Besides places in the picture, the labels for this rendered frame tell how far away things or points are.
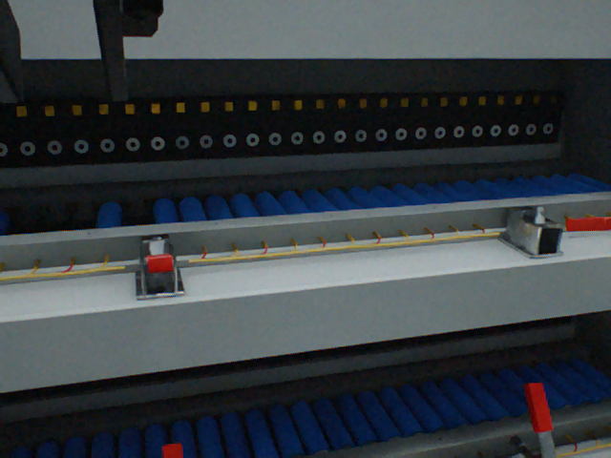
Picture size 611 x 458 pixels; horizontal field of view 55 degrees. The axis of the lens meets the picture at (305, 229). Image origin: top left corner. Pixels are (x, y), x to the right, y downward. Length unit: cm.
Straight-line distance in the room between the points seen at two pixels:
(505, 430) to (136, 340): 31
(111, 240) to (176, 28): 14
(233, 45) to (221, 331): 18
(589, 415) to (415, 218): 24
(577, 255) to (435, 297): 12
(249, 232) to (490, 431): 26
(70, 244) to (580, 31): 39
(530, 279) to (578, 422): 16
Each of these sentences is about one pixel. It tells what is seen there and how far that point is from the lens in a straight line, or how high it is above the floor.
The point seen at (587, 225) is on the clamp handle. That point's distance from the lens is 41.
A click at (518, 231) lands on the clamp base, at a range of 46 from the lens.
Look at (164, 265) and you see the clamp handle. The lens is 30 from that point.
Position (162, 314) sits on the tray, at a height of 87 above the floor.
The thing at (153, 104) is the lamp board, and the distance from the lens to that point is 52.
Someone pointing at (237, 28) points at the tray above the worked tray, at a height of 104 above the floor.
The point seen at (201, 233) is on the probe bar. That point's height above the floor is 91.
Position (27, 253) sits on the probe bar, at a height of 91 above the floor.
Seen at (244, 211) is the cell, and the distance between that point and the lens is 45.
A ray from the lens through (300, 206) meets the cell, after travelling 46.
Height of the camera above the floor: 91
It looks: level
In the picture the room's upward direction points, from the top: 4 degrees counter-clockwise
